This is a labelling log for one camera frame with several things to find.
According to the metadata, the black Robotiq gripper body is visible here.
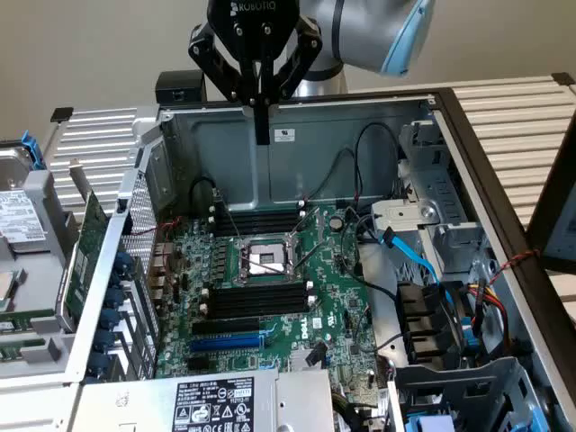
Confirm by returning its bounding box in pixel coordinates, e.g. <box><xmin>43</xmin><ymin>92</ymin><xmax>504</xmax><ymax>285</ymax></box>
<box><xmin>206</xmin><ymin>0</ymin><xmax>301</xmax><ymax>63</ymax></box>

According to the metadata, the black box with port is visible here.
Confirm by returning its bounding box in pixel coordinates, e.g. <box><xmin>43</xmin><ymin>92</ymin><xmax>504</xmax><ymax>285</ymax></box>
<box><xmin>155</xmin><ymin>69</ymin><xmax>208</xmax><ymax>105</ymax></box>

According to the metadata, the open grey PC case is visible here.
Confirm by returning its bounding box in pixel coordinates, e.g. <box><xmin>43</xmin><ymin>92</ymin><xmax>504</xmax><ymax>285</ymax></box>
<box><xmin>67</xmin><ymin>87</ymin><xmax>576</xmax><ymax>432</ymax></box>

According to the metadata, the white case label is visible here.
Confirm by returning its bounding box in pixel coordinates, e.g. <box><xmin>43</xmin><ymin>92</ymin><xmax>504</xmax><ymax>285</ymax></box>
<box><xmin>269</xmin><ymin>126</ymin><xmax>299</xmax><ymax>144</ymax></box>

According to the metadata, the thin metal locking lever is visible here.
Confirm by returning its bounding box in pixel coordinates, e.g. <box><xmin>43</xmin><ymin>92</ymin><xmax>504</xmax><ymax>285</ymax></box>
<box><xmin>224</xmin><ymin>204</ymin><xmax>245</xmax><ymax>239</ymax></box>
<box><xmin>292</xmin><ymin>242</ymin><xmax>334</xmax><ymax>275</ymax></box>

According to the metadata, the CPU socket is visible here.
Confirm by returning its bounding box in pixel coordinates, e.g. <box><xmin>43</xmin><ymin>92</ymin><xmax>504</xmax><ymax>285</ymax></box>
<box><xmin>236</xmin><ymin>233</ymin><xmax>301</xmax><ymax>287</ymax></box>

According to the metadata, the grey metal disk bay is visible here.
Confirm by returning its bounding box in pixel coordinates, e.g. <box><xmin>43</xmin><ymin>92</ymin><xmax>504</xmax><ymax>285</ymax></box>
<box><xmin>371</xmin><ymin>119</ymin><xmax>491</xmax><ymax>283</ymax></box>

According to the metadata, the green graphics card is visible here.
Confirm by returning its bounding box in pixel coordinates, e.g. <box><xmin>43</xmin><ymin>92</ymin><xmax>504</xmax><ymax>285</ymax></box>
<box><xmin>54</xmin><ymin>164</ymin><xmax>112</xmax><ymax>332</ymax></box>

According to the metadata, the green Dell motherboard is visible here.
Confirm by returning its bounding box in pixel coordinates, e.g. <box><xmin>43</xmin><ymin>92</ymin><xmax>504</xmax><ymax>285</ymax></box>
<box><xmin>155</xmin><ymin>204</ymin><xmax>379</xmax><ymax>397</ymax></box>

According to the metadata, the silver hard disk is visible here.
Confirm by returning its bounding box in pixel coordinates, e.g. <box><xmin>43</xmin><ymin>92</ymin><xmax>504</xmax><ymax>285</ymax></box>
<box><xmin>0</xmin><ymin>144</ymin><xmax>51</xmax><ymax>253</ymax></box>

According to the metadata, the long black expansion slot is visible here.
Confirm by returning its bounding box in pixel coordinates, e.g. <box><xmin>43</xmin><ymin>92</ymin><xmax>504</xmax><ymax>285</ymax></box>
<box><xmin>192</xmin><ymin>316</ymin><xmax>261</xmax><ymax>338</ymax></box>

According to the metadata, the blue expansion slot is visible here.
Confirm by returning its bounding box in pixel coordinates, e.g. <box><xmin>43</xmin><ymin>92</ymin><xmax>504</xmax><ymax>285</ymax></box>
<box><xmin>188</xmin><ymin>333</ymin><xmax>265</xmax><ymax>354</ymax></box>

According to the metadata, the black fan shroud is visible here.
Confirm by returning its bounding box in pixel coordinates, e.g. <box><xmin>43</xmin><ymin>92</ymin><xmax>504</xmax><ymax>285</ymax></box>
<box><xmin>395</xmin><ymin>281</ymin><xmax>473</xmax><ymax>366</ymax></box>

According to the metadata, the black framed panel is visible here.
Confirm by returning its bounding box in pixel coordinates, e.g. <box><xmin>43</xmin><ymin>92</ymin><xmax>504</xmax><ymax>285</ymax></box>
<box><xmin>526</xmin><ymin>128</ymin><xmax>576</xmax><ymax>274</ymax></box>

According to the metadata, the small silver heatsink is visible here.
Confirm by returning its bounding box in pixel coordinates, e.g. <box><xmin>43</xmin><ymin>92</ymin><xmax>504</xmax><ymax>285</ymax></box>
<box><xmin>289</xmin><ymin>348</ymin><xmax>329</xmax><ymax>373</ymax></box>

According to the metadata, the silver CPU chip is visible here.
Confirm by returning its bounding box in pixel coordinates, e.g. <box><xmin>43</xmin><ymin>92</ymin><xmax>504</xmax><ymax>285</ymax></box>
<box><xmin>0</xmin><ymin>269</ymin><xmax>24</xmax><ymax>312</ymax></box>

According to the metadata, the silver power supply unit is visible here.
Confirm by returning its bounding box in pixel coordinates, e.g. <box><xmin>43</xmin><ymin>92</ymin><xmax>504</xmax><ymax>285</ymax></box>
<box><xmin>78</xmin><ymin>367</ymin><xmax>335</xmax><ymax>432</ymax></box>

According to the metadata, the grey metal drive cage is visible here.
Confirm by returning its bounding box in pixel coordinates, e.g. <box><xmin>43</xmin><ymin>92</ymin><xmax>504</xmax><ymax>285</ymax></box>
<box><xmin>389</xmin><ymin>355</ymin><xmax>548</xmax><ymax>432</ymax></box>

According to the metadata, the thin black arched wire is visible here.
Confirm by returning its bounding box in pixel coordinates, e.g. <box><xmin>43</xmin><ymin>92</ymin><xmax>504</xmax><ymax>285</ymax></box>
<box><xmin>354</xmin><ymin>121</ymin><xmax>401</xmax><ymax>199</ymax></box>
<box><xmin>301</xmin><ymin>148</ymin><xmax>361</xmax><ymax>203</ymax></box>

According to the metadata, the black looped wire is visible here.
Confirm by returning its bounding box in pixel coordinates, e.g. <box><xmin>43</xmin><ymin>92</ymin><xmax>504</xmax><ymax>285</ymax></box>
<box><xmin>188</xmin><ymin>176</ymin><xmax>222</xmax><ymax>221</ymax></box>

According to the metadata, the short red-black twisted wire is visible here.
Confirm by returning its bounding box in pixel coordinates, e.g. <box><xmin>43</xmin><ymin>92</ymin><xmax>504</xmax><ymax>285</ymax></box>
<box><xmin>157</xmin><ymin>216</ymin><xmax>185</xmax><ymax>242</ymax></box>

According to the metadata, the blue plastic disk bracket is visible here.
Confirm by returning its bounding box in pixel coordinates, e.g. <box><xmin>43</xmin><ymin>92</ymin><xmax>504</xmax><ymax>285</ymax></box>
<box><xmin>20</xmin><ymin>130</ymin><xmax>49</xmax><ymax>172</ymax></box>

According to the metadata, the blue SATA wire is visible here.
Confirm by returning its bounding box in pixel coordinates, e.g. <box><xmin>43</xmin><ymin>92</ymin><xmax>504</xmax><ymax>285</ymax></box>
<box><xmin>379</xmin><ymin>227</ymin><xmax>441</xmax><ymax>285</ymax></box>

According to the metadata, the thick black wire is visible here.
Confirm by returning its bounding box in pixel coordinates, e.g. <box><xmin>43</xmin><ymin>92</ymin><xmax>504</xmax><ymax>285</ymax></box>
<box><xmin>340</xmin><ymin>204</ymin><xmax>400</xmax><ymax>301</ymax></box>

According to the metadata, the long red-black twisted wire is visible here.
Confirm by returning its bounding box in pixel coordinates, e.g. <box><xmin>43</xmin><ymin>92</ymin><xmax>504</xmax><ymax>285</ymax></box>
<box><xmin>488</xmin><ymin>248</ymin><xmax>541</xmax><ymax>285</ymax></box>

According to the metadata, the coloured power wire bundle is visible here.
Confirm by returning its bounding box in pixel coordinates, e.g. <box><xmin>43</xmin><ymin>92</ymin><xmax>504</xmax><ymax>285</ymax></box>
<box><xmin>467</xmin><ymin>277</ymin><xmax>514</xmax><ymax>356</ymax></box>

